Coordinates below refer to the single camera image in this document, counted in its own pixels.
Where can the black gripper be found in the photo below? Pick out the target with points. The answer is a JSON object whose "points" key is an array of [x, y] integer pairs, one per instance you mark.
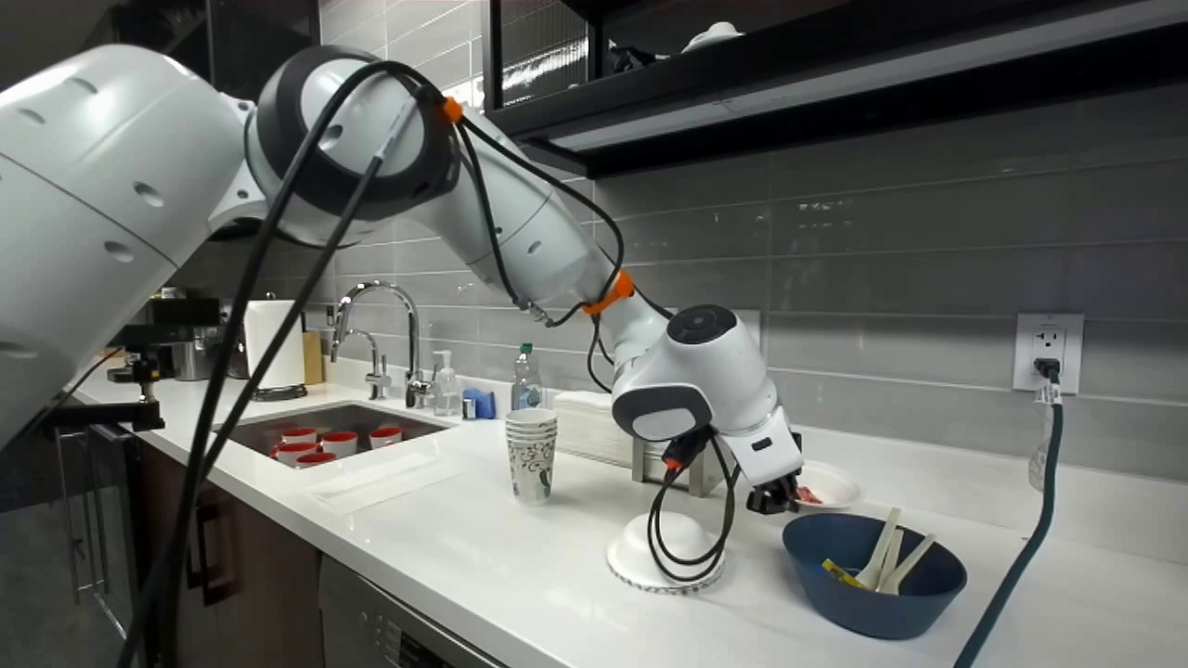
{"points": [[775, 499]]}

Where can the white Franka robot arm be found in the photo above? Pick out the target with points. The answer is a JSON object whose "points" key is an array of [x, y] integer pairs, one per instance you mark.
{"points": [[114, 209]]}

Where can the dark blue bowl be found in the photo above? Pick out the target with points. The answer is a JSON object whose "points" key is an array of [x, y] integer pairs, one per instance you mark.
{"points": [[877, 614]]}

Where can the upturned ribbed white bowl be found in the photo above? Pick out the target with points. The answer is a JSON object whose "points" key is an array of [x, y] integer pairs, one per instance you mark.
{"points": [[627, 562]]}

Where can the small yellow sachet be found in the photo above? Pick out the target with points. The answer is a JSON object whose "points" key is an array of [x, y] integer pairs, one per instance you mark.
{"points": [[844, 572]]}

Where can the white stick sachet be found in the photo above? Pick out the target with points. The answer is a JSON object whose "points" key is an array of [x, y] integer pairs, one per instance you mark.
{"points": [[880, 551], [916, 562]]}

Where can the grey metal napkin box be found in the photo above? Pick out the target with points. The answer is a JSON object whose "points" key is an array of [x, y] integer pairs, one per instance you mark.
{"points": [[644, 465]]}

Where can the stack of printed paper cups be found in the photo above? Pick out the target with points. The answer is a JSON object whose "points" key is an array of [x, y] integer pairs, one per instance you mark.
{"points": [[533, 458]]}

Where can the green-capped water bottle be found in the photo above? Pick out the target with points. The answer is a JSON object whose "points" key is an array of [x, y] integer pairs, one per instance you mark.
{"points": [[526, 384]]}

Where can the small blue container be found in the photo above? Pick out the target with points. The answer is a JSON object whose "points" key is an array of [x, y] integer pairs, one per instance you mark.
{"points": [[479, 404]]}

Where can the clear soap dispenser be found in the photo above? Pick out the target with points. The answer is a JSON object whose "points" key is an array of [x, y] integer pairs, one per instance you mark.
{"points": [[444, 392]]}

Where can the red cup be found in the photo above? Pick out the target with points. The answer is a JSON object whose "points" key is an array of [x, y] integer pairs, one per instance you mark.
{"points": [[338, 444], [299, 436], [293, 455], [388, 436]]}

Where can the chrome kitchen faucet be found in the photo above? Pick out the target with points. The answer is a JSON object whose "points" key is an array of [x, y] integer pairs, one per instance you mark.
{"points": [[409, 336]]}

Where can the steel dishwasher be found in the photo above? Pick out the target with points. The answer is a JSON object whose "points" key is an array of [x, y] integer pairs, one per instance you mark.
{"points": [[383, 625]]}

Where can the black upper cabinet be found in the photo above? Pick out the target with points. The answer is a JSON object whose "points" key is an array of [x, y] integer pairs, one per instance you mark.
{"points": [[891, 60]]}

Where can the brown lower cabinet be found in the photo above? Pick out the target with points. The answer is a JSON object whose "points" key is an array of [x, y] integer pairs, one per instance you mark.
{"points": [[279, 593]]}

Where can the steel kitchen sink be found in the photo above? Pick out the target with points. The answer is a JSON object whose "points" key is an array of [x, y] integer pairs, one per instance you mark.
{"points": [[253, 432]]}

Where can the dark coffee machine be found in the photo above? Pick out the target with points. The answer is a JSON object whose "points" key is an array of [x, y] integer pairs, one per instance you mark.
{"points": [[187, 337]]}

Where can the white wall outlet with plug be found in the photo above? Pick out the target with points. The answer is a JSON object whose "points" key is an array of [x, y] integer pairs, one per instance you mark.
{"points": [[1047, 337]]}

